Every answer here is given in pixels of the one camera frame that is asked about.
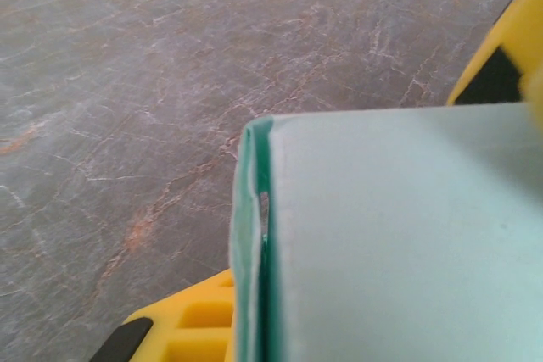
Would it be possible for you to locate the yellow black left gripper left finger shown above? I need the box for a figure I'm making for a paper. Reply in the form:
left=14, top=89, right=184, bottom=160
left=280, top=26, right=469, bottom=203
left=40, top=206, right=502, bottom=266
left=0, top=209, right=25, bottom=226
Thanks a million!
left=96, top=269, right=237, bottom=362

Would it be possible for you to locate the light teal paper box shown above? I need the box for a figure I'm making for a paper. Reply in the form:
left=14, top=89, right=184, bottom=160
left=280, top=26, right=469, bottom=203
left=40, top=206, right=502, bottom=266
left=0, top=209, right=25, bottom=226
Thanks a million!
left=227, top=101, right=543, bottom=362

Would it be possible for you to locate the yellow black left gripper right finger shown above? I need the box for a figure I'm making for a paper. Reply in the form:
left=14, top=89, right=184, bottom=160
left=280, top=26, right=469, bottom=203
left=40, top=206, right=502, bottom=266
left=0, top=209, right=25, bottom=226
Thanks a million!
left=446, top=0, right=543, bottom=124

